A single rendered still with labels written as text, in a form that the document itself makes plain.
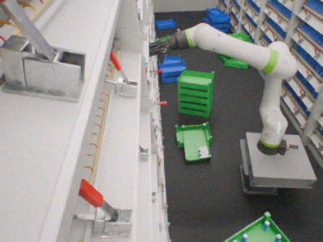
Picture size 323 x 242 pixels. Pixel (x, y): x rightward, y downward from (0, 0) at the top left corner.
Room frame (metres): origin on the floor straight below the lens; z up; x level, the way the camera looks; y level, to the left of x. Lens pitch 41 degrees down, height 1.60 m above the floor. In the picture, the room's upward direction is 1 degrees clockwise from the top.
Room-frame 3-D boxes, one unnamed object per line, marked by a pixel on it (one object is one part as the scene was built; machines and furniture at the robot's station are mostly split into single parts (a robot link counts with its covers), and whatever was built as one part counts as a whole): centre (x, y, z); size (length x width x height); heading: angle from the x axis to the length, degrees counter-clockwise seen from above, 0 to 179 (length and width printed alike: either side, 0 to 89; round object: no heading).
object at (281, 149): (1.10, -0.54, 0.40); 0.26 x 0.15 x 0.06; 79
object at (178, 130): (1.55, 0.02, 0.04); 0.30 x 0.20 x 0.08; 99
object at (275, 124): (1.12, -0.49, 0.53); 0.16 x 0.13 x 0.19; 179
